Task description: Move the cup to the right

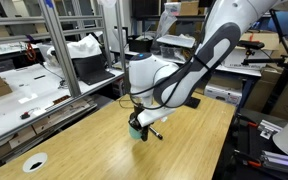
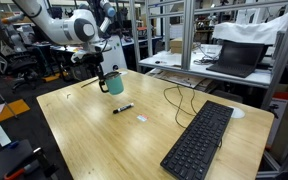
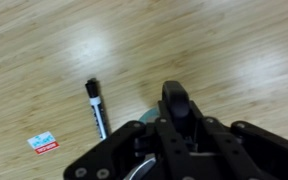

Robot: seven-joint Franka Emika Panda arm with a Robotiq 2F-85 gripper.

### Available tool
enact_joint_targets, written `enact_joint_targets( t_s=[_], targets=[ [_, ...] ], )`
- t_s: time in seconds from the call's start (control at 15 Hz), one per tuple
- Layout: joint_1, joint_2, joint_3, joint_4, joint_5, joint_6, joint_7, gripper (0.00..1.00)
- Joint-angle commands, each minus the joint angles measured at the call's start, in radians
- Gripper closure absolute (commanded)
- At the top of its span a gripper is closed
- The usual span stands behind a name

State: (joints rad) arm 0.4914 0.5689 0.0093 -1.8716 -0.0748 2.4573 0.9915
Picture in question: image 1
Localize white wrist camera block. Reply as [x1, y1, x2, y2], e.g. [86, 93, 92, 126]
[137, 105, 178, 128]

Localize white round table grommet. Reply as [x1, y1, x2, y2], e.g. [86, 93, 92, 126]
[22, 152, 49, 174]

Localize aluminium extrusion shelf rack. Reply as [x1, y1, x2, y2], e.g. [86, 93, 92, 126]
[0, 0, 132, 152]

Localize clear plastic bag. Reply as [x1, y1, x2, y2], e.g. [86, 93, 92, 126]
[150, 9, 178, 54]

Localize brown perforated strip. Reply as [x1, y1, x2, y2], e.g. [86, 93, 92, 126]
[52, 95, 72, 105]

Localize black slanted tripod pole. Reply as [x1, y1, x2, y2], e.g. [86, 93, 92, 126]
[262, 31, 288, 115]

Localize silver aluminium extrusion bar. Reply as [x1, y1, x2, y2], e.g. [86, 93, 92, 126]
[260, 150, 288, 177]

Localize white workbench with blue legs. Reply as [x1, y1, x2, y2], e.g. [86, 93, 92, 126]
[110, 49, 263, 111]

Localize black stereo camera bar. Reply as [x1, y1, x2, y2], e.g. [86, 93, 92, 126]
[237, 39, 266, 51]

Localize white foam wrap sheet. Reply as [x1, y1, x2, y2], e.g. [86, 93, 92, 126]
[37, 33, 103, 68]

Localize orange black clamp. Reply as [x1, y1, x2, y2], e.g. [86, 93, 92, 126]
[233, 149, 264, 169]
[236, 114, 259, 129]

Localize small black red clip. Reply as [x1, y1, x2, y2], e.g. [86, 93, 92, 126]
[19, 111, 32, 121]

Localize black plastic bin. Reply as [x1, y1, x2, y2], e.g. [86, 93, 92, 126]
[127, 34, 154, 54]

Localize stacked brown cardboard boxes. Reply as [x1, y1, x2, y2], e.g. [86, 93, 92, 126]
[243, 39, 288, 122]

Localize red looped cord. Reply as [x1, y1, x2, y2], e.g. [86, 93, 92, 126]
[25, 42, 37, 63]

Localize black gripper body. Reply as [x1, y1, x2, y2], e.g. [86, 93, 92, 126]
[131, 103, 146, 128]

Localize white box with dark print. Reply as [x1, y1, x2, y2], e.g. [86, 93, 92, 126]
[203, 83, 243, 107]

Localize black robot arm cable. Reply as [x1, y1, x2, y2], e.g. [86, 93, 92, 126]
[129, 0, 219, 111]

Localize thin black keyboard cable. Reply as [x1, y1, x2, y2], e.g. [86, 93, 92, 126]
[118, 94, 132, 110]

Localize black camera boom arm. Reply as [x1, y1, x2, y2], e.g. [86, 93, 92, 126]
[241, 48, 288, 67]

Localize black white-capped marker pen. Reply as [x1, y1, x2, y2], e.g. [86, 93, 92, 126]
[149, 125, 164, 141]

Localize silver aluminium bracket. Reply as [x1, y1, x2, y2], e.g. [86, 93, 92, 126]
[257, 119, 283, 140]

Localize small brown cardboard carton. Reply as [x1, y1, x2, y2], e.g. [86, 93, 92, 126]
[178, 0, 200, 16]

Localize white paper label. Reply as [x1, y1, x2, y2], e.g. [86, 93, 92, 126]
[18, 93, 39, 105]

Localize clear plastic container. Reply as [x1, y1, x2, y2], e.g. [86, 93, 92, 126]
[159, 44, 187, 64]

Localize black computer keyboard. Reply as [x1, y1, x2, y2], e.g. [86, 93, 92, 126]
[184, 96, 202, 110]

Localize white flat tray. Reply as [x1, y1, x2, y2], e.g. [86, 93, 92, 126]
[156, 33, 197, 49]

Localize cardboard box with red mark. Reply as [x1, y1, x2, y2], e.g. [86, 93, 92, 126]
[241, 31, 280, 52]

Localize teal metal mug black handle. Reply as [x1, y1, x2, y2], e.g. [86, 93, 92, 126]
[128, 123, 144, 141]

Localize black open laptop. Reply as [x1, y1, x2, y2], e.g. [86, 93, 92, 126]
[71, 54, 116, 87]

